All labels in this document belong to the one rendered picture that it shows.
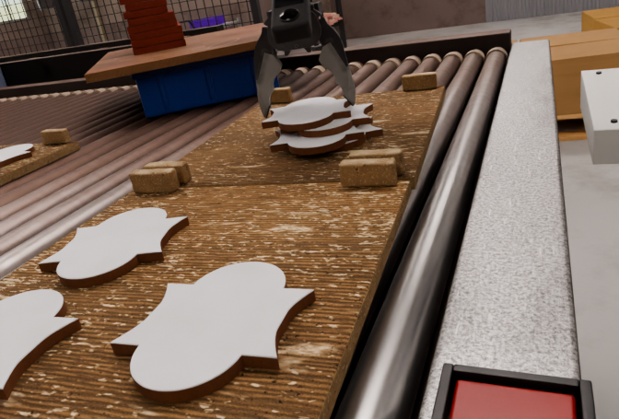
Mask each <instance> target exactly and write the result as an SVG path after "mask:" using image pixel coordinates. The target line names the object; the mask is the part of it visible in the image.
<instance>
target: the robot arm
mask: <svg viewBox="0 0 619 419"><path fill-rule="evenodd" d="M266 15H267V17H268V18H267V19H266V20H265V22H264V23H263V24H264V25H265V26H267V27H262V34H261V36H260V38H259V40H258V41H257V43H256V46H255V50H254V69H255V79H256V87H257V95H258V100H259V105H260V108H261V111H262V114H263V117H264V118H267V117H268V114H269V111H270V109H271V105H272V103H271V95H272V93H273V91H274V79H275V78H276V76H278V74H279V73H280V72H281V68H282V65H283V64H282V62H281V61H280V60H279V58H278V57H277V52H278V51H283V52H285V56H288V55H289V54H290V52H291V50H296V49H302V48H304V49H305V50H306V51H307V52H311V51H312V48H311V46H313V45H318V44H319V43H320V42H321V46H322V49H321V54H320V57H319V61H320V63H321V65H322V66H323V67H324V68H327V69H328V70H330V71H331V72H332V73H333V76H334V79H335V83H336V84H338V85H339V86H340V87H341V88H342V90H343V92H344V97H345V98H346V100H347V101H348V102H349V103H350V104H351V105H352V106H354V105H355V104H356V89H355V84H354V80H353V77H352V74H351V70H350V66H349V64H348V62H347V59H346V55H345V47H344V45H343V42H342V39H341V37H340V35H339V33H338V32H337V31H336V29H335V28H333V27H332V26H331V25H329V24H328V22H327V21H326V19H325V17H324V15H323V9H322V3H321V1H317V2H311V1H310V0H272V10H270V11H267V12H266ZM319 16H321V18H319ZM275 49H277V51H276V50H275Z"/></svg>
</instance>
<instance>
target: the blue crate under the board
mask: <svg viewBox="0 0 619 419"><path fill-rule="evenodd" d="M131 77H132V79H133V80H135V82H136V85H137V88H138V92H139V95H140V99H141V102H142V105H143V109H144V112H145V116H146V117H147V118H152V117H157V116H161V115H165V114H170V113H174V112H178V111H186V110H190V109H195V108H199V107H203V106H208V105H212V104H217V103H221V102H225V101H230V100H233V99H242V98H246V97H250V96H255V95H257V87H256V79H255V69H254V50H253V51H248V52H240V53H235V54H231V55H226V56H221V57H217V58H212V59H207V60H203V61H198V62H193V63H188V64H180V65H175V66H171V67H166V68H161V69H157V70H152V71H147V72H143V73H138V74H133V75H131Z"/></svg>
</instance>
